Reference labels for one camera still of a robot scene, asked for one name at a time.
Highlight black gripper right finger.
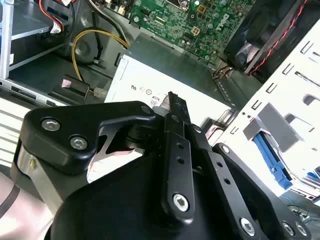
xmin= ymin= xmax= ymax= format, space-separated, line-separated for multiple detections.
xmin=177 ymin=94 xmax=314 ymax=238

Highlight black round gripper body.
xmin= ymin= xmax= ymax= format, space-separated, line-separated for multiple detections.
xmin=49 ymin=149 xmax=291 ymax=240

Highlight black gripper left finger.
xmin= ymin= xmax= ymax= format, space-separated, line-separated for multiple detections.
xmin=11 ymin=91 xmax=198 ymax=224

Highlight hard disk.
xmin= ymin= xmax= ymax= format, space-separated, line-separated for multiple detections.
xmin=252 ymin=129 xmax=295 ymax=193

